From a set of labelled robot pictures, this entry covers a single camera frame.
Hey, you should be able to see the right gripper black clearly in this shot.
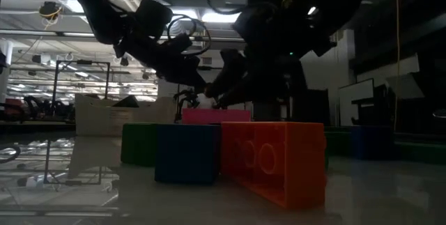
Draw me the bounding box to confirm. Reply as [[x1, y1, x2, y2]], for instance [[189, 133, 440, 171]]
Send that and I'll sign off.
[[204, 4, 336, 110]]

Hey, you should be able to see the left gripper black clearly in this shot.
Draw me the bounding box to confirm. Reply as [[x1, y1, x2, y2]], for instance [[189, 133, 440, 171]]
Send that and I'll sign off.
[[114, 32, 208, 89]]

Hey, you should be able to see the dark blue cube block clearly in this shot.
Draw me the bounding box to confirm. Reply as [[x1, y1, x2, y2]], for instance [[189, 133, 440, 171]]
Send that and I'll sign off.
[[154, 123, 222, 185]]

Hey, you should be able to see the dark green cube block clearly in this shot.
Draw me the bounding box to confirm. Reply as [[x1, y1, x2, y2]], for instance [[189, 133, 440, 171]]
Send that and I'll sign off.
[[121, 123, 158, 167]]

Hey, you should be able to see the large orange hollow brick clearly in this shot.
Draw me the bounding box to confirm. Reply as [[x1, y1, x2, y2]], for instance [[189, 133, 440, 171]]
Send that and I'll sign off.
[[220, 121, 328, 210]]

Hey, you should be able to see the person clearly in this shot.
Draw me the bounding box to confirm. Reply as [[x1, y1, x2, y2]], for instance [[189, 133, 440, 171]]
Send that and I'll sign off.
[[194, 94, 212, 110]]

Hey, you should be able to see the pink plastic bin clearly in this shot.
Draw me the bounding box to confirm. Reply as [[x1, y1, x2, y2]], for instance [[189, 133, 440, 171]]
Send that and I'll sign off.
[[181, 108, 252, 125]]

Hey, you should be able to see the black cabinet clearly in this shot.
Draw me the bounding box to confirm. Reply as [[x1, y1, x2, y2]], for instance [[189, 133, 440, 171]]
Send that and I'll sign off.
[[301, 88, 330, 121]]

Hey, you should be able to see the whiteboard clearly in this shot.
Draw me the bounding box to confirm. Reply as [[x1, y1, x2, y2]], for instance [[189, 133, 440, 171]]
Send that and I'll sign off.
[[339, 77, 375, 117]]

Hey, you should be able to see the dark desk with monitor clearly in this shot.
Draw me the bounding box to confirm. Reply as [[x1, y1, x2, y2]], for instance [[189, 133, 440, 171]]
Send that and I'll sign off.
[[351, 84, 397, 128]]

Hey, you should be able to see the long ceiling light bar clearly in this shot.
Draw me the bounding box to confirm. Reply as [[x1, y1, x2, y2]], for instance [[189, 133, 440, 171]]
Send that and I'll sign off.
[[0, 29, 245, 45]]

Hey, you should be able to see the green long block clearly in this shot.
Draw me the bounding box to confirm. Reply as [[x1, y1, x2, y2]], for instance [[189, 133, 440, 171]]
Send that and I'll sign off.
[[393, 141, 446, 166]]

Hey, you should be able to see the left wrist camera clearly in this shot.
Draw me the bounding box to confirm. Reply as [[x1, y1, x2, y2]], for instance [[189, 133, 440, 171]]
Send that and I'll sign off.
[[166, 32, 193, 54]]

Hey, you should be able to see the black metal frame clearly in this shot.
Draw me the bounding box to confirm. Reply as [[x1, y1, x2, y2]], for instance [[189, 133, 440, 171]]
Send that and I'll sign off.
[[51, 60, 112, 111]]

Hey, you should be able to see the ceiling cable reel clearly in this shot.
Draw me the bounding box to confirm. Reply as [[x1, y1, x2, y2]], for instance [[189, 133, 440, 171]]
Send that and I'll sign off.
[[38, 1, 64, 27]]

